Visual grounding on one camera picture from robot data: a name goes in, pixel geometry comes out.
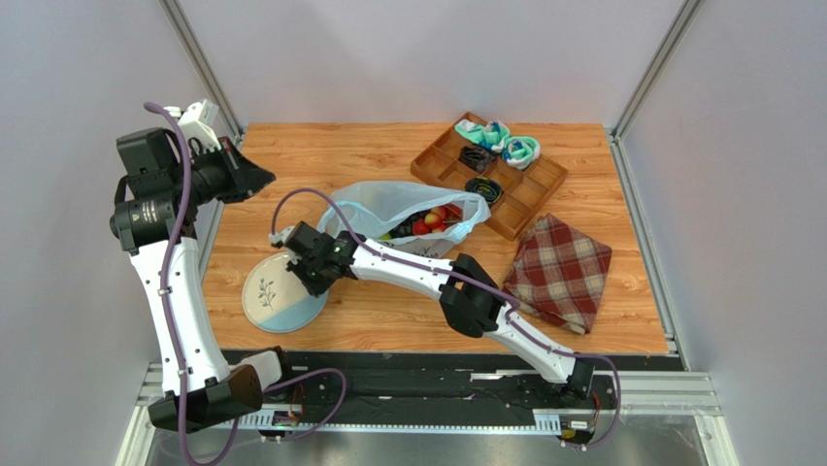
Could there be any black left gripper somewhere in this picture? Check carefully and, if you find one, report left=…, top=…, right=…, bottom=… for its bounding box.
left=169, top=137, right=275, bottom=208

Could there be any cream blue ceramic plate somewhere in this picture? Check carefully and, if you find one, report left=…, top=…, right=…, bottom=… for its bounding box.
left=242, top=251, right=328, bottom=333

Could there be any dark fake grape bunch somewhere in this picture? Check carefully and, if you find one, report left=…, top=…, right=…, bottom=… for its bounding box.
left=384, top=218, right=416, bottom=239

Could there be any light blue plastic bag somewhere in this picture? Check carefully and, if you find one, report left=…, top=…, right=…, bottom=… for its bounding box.
left=331, top=181, right=491, bottom=258

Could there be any red fake cherry bunch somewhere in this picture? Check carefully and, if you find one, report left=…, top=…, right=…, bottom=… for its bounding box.
left=410, top=204, right=463, bottom=236

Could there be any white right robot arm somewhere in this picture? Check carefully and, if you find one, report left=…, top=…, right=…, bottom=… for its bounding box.
left=269, top=221, right=594, bottom=399

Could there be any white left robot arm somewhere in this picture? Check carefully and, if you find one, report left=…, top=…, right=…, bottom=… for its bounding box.
left=110, top=127, right=281, bottom=433

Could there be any black rolled sock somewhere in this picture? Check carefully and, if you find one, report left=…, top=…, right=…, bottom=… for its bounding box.
left=459, top=145, right=497, bottom=174

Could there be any wooden compartment tray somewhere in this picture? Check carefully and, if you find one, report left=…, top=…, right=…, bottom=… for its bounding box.
left=411, top=127, right=568, bottom=240

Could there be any teal white sock pair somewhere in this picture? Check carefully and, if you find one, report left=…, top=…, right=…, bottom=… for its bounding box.
left=454, top=118, right=511, bottom=153

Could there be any red plaid folded cloth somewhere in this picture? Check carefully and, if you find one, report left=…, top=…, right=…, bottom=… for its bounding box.
left=503, top=214, right=612, bottom=335

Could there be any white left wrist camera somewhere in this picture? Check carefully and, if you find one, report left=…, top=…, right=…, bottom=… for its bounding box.
left=165, top=99, right=219, bottom=150

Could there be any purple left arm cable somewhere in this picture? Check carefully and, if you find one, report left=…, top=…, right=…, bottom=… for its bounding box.
left=143, top=101, right=347, bottom=466

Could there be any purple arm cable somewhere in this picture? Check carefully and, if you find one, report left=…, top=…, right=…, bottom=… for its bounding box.
left=270, top=186, right=623, bottom=451
left=143, top=101, right=347, bottom=466

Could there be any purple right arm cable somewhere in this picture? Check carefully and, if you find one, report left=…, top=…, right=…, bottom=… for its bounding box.
left=270, top=186, right=623, bottom=451

